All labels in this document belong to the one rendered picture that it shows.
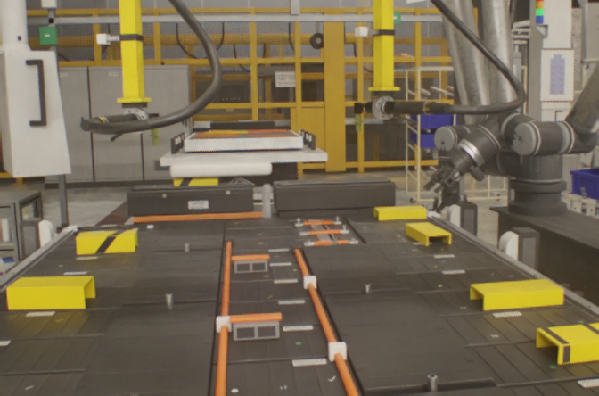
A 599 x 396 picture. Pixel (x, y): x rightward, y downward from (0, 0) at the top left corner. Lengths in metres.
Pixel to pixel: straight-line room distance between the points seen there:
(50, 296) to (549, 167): 2.03
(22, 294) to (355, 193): 1.24
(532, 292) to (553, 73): 4.43
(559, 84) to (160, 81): 6.91
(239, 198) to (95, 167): 8.84
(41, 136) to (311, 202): 2.54
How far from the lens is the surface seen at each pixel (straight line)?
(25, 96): 4.35
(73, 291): 1.29
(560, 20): 5.65
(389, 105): 2.19
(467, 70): 2.76
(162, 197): 2.18
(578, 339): 1.03
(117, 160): 10.85
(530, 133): 1.99
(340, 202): 2.19
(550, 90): 5.57
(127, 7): 2.07
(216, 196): 2.16
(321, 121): 11.55
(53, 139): 4.37
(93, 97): 10.87
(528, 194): 2.74
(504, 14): 2.58
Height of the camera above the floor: 1.40
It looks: 7 degrees down
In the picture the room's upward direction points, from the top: 1 degrees counter-clockwise
